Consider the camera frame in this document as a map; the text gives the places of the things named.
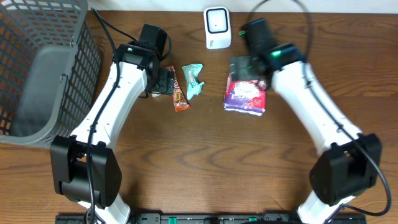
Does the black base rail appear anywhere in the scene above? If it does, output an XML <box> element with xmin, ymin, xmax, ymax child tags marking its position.
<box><xmin>55</xmin><ymin>212</ymin><xmax>367</xmax><ymax>224</ymax></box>

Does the teal flushable wipes pack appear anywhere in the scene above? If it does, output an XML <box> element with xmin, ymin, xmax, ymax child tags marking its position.
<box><xmin>182</xmin><ymin>63</ymin><xmax>205</xmax><ymax>100</ymax></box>

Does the purple sanitary pad pack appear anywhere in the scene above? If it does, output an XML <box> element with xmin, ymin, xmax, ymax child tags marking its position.
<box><xmin>223</xmin><ymin>75</ymin><xmax>266</xmax><ymax>116</ymax></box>

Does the grey plastic shopping basket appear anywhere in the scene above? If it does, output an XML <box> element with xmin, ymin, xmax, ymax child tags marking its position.
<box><xmin>1</xmin><ymin>0</ymin><xmax>101</xmax><ymax>147</ymax></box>

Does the orange Kleenex tissue pack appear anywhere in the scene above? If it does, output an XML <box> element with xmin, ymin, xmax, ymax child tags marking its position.
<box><xmin>151</xmin><ymin>93</ymin><xmax>162</xmax><ymax>98</ymax></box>

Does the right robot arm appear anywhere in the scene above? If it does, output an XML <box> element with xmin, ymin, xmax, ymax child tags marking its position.
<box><xmin>239</xmin><ymin>19</ymin><xmax>382</xmax><ymax>223</ymax></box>

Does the white barcode scanner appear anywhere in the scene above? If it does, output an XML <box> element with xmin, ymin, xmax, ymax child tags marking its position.
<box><xmin>203</xmin><ymin>6</ymin><xmax>232</xmax><ymax>50</ymax></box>

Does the chocolate bar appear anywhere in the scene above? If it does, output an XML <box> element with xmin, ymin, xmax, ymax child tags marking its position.
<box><xmin>166</xmin><ymin>65</ymin><xmax>190</xmax><ymax>112</ymax></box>

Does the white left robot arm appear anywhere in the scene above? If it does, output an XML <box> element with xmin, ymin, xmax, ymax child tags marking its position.
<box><xmin>50</xmin><ymin>41</ymin><xmax>162</xmax><ymax>223</ymax></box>

